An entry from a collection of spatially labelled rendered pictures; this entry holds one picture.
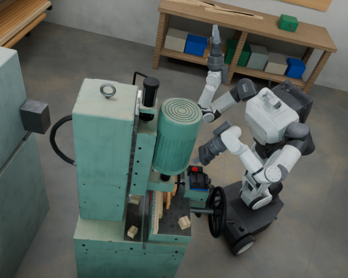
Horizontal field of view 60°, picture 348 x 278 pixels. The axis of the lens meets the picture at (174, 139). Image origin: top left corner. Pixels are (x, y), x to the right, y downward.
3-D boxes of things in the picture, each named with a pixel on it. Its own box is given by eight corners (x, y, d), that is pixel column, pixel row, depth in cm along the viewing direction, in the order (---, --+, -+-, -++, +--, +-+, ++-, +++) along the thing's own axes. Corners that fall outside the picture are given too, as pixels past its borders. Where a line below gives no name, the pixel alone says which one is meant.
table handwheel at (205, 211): (219, 179, 183) (211, 223, 188) (186, 176, 180) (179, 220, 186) (233, 198, 155) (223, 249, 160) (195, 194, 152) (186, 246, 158)
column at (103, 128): (122, 223, 157) (133, 121, 107) (79, 219, 154) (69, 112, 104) (127, 187, 173) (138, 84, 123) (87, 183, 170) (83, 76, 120)
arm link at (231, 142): (224, 131, 150) (240, 153, 149) (217, 135, 142) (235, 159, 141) (234, 124, 146) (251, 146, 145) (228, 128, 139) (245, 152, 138)
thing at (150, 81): (154, 124, 118) (161, 89, 107) (134, 121, 117) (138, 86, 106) (155, 111, 124) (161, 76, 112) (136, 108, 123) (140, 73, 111)
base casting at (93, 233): (184, 255, 160) (188, 247, 154) (73, 247, 153) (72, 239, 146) (182, 186, 192) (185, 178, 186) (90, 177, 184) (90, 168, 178)
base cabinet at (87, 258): (164, 299, 209) (185, 256, 160) (79, 295, 202) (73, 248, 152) (165, 239, 241) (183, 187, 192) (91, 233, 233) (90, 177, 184)
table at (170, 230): (207, 244, 153) (211, 239, 148) (148, 240, 149) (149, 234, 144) (199, 156, 196) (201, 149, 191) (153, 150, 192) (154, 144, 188)
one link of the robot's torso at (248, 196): (249, 188, 264) (259, 156, 227) (264, 206, 253) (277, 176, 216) (235, 196, 260) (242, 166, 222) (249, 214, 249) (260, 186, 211)
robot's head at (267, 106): (267, 96, 162) (268, 85, 155) (280, 107, 156) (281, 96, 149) (257, 102, 161) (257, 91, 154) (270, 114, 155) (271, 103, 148)
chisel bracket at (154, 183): (172, 194, 153) (174, 184, 147) (144, 191, 151) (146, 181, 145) (172, 182, 158) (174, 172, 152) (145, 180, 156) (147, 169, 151)
